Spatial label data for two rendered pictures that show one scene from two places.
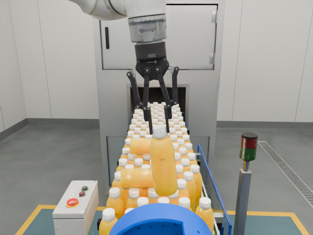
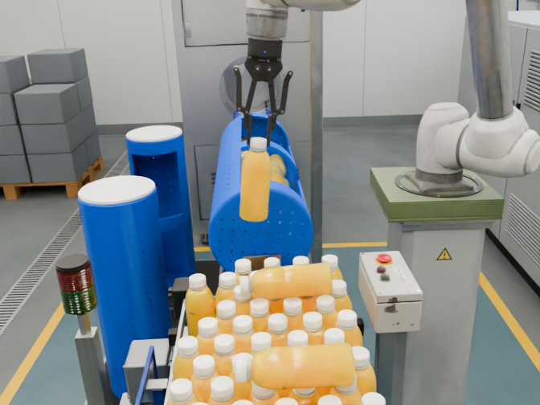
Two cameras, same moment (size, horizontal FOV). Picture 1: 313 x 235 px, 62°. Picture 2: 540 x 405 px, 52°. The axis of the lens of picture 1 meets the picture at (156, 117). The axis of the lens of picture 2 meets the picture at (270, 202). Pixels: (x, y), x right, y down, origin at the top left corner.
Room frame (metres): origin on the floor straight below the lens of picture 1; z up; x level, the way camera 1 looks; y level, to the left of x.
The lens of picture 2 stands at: (1.90, -0.03, 1.74)
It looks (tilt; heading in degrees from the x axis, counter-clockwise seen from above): 22 degrees down; 178
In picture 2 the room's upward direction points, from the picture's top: 2 degrees counter-clockwise
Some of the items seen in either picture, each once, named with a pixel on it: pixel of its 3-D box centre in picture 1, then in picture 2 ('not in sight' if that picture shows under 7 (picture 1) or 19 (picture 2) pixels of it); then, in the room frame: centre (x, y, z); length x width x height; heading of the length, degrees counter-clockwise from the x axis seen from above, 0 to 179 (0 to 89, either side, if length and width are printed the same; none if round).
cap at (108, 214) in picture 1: (108, 213); (329, 261); (0.71, 0.15, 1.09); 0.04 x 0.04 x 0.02
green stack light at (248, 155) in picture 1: (247, 151); (79, 295); (0.97, -0.37, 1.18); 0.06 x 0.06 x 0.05
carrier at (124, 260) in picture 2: not in sight; (132, 292); (-0.03, -0.53, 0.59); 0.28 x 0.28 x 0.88
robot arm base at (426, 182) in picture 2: not in sight; (436, 173); (0.13, 0.61, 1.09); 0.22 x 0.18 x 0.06; 3
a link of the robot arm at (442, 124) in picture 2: not in sight; (444, 136); (0.16, 0.62, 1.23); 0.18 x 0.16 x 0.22; 39
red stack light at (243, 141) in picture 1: (248, 141); (75, 275); (0.97, -0.37, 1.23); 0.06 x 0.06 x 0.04
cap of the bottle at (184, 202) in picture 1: (184, 202); (227, 279); (0.77, -0.10, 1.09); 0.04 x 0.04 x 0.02
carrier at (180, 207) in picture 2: not in sight; (163, 214); (-0.83, -0.51, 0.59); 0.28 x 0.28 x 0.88
